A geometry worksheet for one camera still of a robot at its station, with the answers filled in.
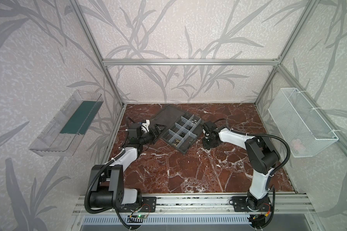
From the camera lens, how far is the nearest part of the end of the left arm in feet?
2.28

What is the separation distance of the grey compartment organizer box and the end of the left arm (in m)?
0.05

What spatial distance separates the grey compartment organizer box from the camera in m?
0.96
